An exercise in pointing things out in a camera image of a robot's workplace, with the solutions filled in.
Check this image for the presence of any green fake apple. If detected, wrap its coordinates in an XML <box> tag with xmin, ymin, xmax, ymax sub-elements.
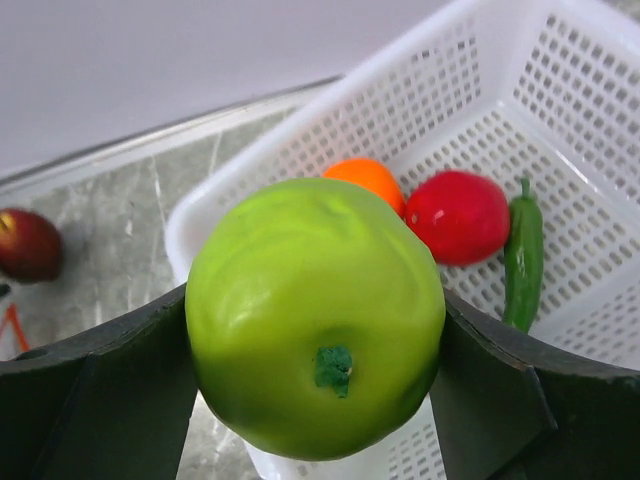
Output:
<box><xmin>185</xmin><ymin>178</ymin><xmax>446</xmax><ymax>461</ymax></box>

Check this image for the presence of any white perforated rectangular basket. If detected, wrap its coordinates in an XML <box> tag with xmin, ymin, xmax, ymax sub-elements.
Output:
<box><xmin>165</xmin><ymin>1</ymin><xmax>639</xmax><ymax>479</ymax></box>

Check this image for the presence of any clear orange zip top bag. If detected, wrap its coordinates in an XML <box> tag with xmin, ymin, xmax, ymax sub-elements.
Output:
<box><xmin>0</xmin><ymin>282</ymin><xmax>30</xmax><ymax>361</ymax></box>

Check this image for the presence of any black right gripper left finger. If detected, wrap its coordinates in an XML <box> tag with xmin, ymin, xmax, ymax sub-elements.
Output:
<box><xmin>1</xmin><ymin>287</ymin><xmax>197</xmax><ymax>479</ymax></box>

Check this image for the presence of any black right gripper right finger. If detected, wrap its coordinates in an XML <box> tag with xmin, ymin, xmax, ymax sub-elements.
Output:
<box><xmin>430</xmin><ymin>292</ymin><xmax>640</xmax><ymax>480</ymax></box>

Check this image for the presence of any dark red fake apple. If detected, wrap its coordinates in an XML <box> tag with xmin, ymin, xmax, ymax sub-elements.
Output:
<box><xmin>1</xmin><ymin>208</ymin><xmax>64</xmax><ymax>284</ymax></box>

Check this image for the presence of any orange fake tangerine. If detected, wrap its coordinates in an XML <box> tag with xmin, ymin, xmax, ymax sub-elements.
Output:
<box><xmin>323</xmin><ymin>157</ymin><xmax>406</xmax><ymax>217</ymax></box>

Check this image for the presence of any green fake chili pepper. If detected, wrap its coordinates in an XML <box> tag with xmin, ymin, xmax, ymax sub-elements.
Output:
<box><xmin>503</xmin><ymin>177</ymin><xmax>544</xmax><ymax>333</ymax></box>

